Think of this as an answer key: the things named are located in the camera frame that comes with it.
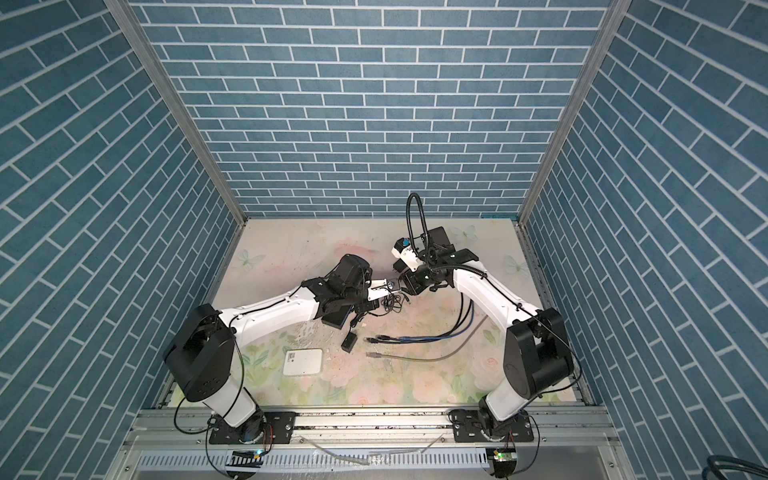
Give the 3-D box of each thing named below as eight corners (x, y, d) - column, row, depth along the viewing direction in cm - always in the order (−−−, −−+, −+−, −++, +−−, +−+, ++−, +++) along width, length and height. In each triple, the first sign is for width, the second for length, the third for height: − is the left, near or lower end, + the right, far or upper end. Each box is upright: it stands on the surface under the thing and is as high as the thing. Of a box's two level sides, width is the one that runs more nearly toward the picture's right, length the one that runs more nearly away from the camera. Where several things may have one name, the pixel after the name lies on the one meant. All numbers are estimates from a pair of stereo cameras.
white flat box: (284, 374, 84) (282, 371, 82) (290, 352, 88) (287, 349, 86) (320, 374, 84) (318, 371, 82) (324, 352, 88) (322, 349, 86)
